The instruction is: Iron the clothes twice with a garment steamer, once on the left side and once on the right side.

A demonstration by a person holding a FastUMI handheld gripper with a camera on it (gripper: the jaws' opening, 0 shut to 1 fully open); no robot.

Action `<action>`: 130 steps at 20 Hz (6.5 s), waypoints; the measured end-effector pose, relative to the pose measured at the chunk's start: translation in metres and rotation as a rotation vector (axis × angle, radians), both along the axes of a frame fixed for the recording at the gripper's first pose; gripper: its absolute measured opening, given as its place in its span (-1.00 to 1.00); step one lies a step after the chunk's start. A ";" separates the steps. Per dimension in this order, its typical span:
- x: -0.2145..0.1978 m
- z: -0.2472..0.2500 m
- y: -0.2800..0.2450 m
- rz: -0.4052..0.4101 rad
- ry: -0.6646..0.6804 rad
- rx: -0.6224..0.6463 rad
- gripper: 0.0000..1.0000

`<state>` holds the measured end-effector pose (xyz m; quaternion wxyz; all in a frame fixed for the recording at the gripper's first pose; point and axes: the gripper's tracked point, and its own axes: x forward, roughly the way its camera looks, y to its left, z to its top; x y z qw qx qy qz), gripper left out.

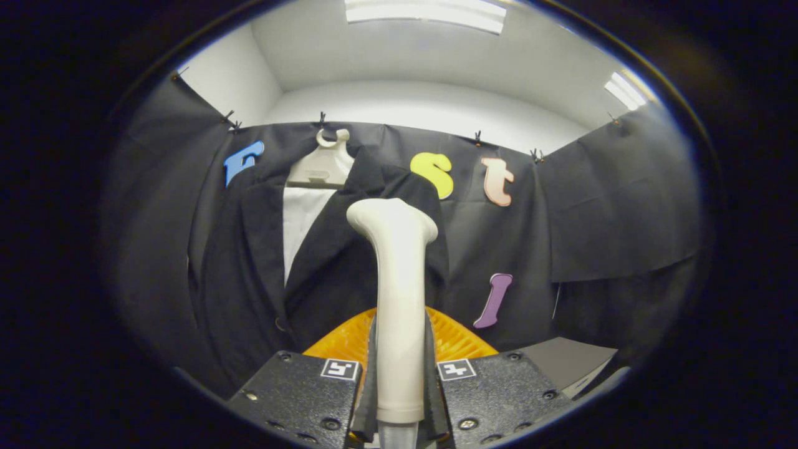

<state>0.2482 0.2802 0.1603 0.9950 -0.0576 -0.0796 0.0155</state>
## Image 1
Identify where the cream plastic hanger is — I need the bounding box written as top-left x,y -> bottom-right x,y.
286,128 -> 356,190

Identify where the black suit jacket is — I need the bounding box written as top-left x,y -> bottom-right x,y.
187,147 -> 451,400

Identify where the black backdrop cloth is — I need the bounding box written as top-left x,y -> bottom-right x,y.
103,72 -> 705,400

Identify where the row of black clips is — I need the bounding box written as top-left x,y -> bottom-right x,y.
171,65 -> 624,164

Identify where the large ceiling light panel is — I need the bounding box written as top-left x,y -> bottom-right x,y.
345,0 -> 507,35

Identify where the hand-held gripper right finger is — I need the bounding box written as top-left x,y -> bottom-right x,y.
424,306 -> 574,449

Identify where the white shirt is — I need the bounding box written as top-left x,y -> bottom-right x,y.
282,187 -> 337,287

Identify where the grey cabinet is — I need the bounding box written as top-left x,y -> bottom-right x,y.
521,337 -> 619,400

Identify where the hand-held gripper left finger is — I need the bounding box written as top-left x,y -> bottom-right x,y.
226,307 -> 378,449

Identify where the small ceiling light panel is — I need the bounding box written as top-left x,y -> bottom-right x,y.
603,72 -> 649,112

